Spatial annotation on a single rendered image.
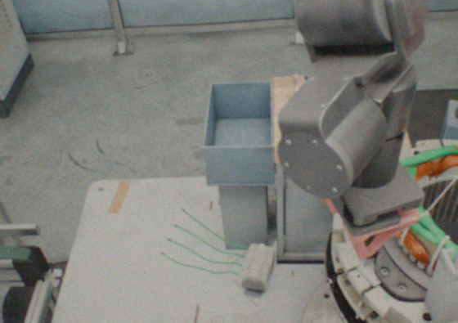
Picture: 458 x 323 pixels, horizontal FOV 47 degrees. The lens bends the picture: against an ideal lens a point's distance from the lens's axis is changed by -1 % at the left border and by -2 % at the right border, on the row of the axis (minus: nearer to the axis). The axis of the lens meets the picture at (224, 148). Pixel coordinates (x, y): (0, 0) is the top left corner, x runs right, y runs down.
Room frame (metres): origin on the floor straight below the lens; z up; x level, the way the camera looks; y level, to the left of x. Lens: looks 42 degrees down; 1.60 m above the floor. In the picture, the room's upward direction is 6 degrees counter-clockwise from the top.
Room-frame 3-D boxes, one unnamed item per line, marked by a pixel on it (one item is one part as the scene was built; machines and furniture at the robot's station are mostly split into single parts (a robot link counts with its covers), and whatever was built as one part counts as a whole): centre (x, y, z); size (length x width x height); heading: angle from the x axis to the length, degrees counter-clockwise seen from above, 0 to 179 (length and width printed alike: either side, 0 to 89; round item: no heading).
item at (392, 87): (0.32, -0.12, 1.34); 0.07 x 0.06 x 0.07; 138
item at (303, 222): (0.65, -0.18, 0.91); 0.19 x 0.19 x 0.26; 83
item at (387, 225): (0.31, -0.12, 1.21); 0.07 x 0.07 x 0.09; 13
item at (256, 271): (0.55, -0.04, 0.80); 0.10 x 0.05 x 0.04; 159
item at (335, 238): (0.41, -0.14, 1.05); 0.09 x 0.04 x 0.01; 177
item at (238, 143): (0.67, -0.03, 0.92); 0.17 x 0.11 x 0.28; 173
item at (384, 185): (0.33, -0.12, 1.28); 0.10 x 0.07 x 0.07; 13
